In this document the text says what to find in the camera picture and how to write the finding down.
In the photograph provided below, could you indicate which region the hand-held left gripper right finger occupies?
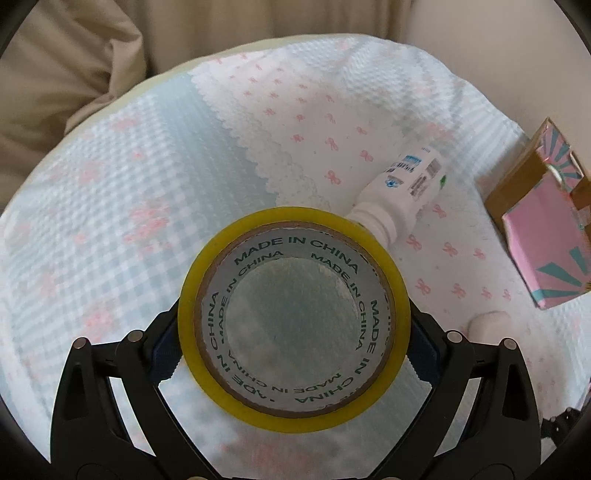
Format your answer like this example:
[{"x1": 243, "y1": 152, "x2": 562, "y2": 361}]
[{"x1": 385, "y1": 302, "x2": 542, "y2": 480}]

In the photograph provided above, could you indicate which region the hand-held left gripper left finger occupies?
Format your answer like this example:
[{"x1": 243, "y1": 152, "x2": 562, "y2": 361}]
[{"x1": 50, "y1": 302, "x2": 204, "y2": 480}]

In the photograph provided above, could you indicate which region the yellow tape roll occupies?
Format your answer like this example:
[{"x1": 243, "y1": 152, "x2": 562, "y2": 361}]
[{"x1": 178, "y1": 207, "x2": 412, "y2": 437}]

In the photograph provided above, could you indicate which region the pink patterned cardboard box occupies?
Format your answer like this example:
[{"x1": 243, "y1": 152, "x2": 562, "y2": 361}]
[{"x1": 482, "y1": 117, "x2": 591, "y2": 311}]

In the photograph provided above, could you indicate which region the small white case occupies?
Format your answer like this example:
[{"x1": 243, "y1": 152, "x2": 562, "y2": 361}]
[{"x1": 465, "y1": 310, "x2": 514, "y2": 343}]

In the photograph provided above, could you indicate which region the white plastic bottle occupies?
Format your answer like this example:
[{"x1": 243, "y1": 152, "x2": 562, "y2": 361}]
[{"x1": 345, "y1": 146, "x2": 448, "y2": 249}]

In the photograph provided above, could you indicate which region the checked pink-bow bed sheet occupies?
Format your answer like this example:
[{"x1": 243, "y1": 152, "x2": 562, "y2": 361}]
[{"x1": 0, "y1": 33, "x2": 591, "y2": 480}]

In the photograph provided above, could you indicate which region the beige curtain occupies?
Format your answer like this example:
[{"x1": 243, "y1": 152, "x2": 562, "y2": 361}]
[
  {"x1": 131, "y1": 0, "x2": 419, "y2": 79},
  {"x1": 0, "y1": 0, "x2": 154, "y2": 178}
]

